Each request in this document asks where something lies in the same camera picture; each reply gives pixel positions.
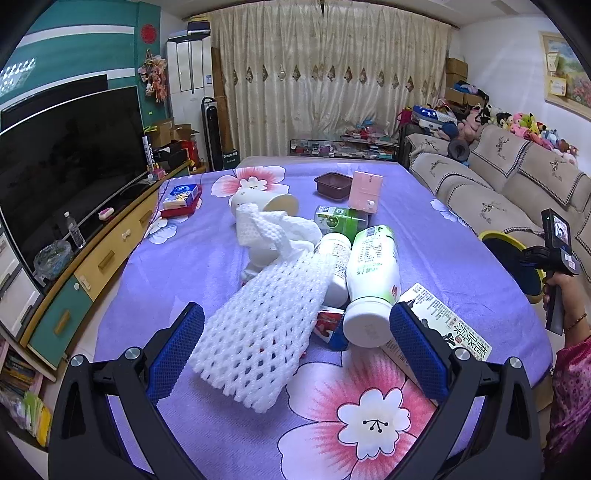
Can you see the glass bowl on cabinet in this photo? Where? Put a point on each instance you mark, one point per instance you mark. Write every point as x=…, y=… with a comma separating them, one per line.
x=52, y=260

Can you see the framed landscape painting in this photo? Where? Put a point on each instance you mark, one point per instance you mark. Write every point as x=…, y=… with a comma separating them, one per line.
x=566, y=84

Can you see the black tower fan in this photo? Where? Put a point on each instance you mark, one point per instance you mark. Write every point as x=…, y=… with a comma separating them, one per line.
x=210, y=124

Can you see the black flat screen television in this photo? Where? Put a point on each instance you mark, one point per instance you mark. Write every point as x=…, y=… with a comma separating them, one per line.
x=68, y=160

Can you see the clear plastic water bottle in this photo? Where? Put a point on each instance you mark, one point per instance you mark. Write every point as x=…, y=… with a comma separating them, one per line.
x=74, y=231

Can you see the hanging flower decoration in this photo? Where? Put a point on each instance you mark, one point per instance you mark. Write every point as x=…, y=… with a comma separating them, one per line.
x=152, y=73

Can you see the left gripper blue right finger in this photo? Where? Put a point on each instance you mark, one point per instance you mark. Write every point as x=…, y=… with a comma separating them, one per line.
x=486, y=423

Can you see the red and blue small carton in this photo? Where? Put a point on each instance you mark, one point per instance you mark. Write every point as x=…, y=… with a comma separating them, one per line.
x=329, y=328

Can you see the beige sofa with covers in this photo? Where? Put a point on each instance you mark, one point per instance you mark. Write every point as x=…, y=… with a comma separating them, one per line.
x=506, y=184

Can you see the cardboard boxes stack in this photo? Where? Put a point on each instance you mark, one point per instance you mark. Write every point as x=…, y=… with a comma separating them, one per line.
x=458, y=89

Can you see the blue and red snack box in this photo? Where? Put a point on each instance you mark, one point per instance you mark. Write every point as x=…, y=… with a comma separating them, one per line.
x=183, y=200

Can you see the brown plastic tray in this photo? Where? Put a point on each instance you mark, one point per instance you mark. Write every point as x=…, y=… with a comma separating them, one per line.
x=334, y=186

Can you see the white foam mesh sleeve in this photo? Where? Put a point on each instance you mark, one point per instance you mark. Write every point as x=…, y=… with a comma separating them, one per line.
x=252, y=344

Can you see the yellow green TV cabinet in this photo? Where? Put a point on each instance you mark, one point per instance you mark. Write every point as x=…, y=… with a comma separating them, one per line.
x=41, y=325

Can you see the cream patterned curtain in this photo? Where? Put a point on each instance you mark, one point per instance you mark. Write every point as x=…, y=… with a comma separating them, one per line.
x=312, y=69

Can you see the yellow rimmed trash bin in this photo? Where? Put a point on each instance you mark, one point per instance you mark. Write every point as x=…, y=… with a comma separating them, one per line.
x=508, y=251

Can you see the person's right hand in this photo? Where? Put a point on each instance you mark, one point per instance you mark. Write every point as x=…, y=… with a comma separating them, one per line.
x=572, y=297

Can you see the white printed carton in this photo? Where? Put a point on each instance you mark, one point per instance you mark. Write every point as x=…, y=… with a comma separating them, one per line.
x=399, y=361

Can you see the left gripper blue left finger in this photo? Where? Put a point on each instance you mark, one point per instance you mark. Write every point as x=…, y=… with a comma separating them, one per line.
x=85, y=442

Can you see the white paper cup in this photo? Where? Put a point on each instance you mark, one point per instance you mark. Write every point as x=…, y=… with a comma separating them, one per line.
x=265, y=201

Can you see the pink carton box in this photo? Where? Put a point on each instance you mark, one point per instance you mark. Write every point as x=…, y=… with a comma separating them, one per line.
x=365, y=192

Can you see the pile of plush toys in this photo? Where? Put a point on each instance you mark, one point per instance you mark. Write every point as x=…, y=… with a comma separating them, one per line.
x=463, y=125

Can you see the large white yogurt bottle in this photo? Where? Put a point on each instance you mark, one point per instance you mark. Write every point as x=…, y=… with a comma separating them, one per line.
x=374, y=284

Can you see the crumpled white tissue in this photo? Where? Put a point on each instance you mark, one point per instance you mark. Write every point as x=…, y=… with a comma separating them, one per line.
x=272, y=235

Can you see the purple floral tablecloth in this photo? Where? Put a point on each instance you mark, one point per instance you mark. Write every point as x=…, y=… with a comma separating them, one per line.
x=332, y=420

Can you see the low shelf with books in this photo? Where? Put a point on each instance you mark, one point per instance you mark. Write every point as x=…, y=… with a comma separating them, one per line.
x=344, y=147

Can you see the small white plastic bottle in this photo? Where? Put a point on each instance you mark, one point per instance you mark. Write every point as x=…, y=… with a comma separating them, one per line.
x=338, y=248

